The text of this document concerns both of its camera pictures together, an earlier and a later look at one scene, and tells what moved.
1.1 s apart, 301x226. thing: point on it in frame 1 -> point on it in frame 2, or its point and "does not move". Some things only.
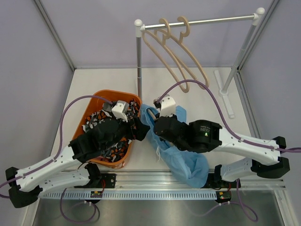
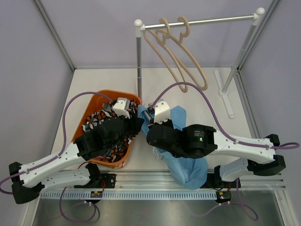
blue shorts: [191, 168] does not move
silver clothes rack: [139, 26] does not move
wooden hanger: [151, 113] -> [146, 113]
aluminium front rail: [165, 180] does not move
